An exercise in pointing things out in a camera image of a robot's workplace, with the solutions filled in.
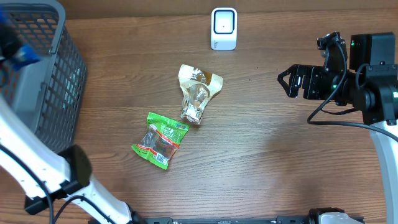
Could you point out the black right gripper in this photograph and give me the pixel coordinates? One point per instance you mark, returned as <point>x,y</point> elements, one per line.
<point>310,72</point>

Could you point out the beige foil snack pouch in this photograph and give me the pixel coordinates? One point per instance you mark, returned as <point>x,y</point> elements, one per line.
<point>198,88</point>

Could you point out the green snack packet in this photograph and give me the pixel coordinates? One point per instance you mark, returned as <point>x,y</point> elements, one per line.
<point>161,141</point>

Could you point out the blue snack bar wrapper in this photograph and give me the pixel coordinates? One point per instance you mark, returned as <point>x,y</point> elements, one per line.
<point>13,49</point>

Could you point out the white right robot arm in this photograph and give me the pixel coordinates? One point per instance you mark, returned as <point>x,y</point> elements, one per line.
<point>362,74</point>

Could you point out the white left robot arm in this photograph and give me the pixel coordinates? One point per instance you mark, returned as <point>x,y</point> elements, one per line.
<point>46,176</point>

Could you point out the white barcode scanner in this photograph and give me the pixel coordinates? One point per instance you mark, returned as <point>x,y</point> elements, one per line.
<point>224,27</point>

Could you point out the grey plastic mesh basket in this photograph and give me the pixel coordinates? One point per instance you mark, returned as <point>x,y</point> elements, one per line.
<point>46,95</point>

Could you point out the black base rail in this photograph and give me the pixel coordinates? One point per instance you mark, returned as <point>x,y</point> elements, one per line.
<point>298,219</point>

